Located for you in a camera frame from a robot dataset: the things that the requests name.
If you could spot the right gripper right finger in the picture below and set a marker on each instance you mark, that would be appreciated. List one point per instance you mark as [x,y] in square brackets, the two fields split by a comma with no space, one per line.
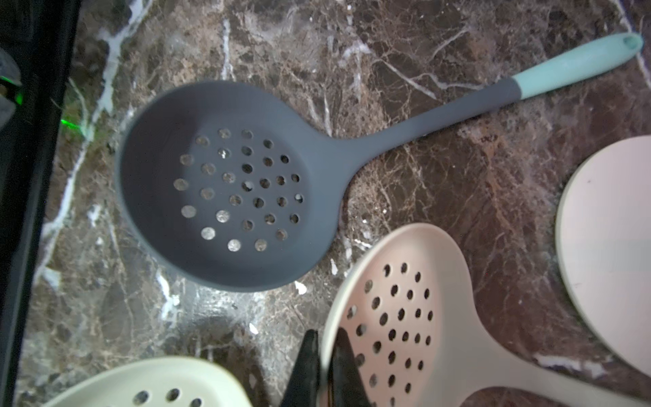
[344,384]

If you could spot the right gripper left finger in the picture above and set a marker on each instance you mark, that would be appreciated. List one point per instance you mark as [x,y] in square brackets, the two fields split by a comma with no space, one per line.
[304,382]

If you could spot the beige skimmer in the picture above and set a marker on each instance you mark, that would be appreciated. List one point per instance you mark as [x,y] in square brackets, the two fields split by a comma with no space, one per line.
[161,381]
[409,310]

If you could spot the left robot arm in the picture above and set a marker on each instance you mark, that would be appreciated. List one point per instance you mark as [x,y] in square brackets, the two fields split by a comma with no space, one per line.
[37,41]

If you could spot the grey skimmer far left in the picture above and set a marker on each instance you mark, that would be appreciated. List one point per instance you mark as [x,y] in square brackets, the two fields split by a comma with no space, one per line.
[225,184]

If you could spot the beige utensil rack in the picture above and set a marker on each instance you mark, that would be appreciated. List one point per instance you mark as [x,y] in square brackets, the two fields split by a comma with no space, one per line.
[602,240]

